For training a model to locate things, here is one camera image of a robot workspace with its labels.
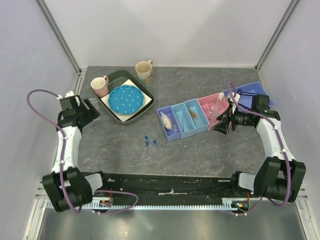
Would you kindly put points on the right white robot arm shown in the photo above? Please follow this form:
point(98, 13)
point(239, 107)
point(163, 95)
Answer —
point(280, 176)

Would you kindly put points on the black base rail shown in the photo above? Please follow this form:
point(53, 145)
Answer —
point(171, 189)

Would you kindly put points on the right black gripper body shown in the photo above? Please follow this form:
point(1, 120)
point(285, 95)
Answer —
point(234, 120)

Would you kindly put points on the purple narrow bin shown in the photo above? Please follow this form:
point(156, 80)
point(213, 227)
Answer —
point(176, 133)

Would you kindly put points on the light blue bin right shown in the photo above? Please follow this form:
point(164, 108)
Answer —
point(194, 105)

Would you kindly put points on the dark green tray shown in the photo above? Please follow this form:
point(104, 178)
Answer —
point(118, 78)

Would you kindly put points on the black wire ring stand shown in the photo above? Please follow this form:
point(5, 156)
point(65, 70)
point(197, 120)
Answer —
point(245, 93)

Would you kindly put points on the beige mug with pattern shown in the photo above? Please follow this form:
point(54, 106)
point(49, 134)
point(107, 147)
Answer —
point(144, 71)

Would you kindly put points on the light blue bin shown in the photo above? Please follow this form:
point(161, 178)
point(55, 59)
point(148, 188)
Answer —
point(178, 109)
point(194, 105)

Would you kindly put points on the blue dotted plate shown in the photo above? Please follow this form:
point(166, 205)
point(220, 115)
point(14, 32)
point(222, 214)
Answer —
point(126, 99)

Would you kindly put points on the white square plate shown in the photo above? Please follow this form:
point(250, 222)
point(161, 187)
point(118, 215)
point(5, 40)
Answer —
point(122, 117)

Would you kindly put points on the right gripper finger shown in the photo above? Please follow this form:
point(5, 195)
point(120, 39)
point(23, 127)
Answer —
point(222, 128)
point(224, 118)

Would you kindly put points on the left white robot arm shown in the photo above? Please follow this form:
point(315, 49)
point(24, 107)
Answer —
point(66, 184)

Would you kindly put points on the light blue bin left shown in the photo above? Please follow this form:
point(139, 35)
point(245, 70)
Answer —
point(178, 109)

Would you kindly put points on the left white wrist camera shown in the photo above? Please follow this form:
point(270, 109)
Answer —
point(68, 94)

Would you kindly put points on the pink bin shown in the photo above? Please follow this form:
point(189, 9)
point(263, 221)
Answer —
point(211, 102)

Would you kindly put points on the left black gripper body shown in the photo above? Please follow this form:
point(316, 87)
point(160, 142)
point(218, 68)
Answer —
point(81, 112)

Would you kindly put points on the clear flask white stopper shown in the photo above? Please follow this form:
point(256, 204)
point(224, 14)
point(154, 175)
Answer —
point(220, 96)

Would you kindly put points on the clear glass flask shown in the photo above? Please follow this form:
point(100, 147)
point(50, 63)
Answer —
point(214, 113)

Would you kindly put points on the pink and cream mug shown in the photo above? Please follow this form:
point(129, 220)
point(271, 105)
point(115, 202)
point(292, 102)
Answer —
point(99, 86)

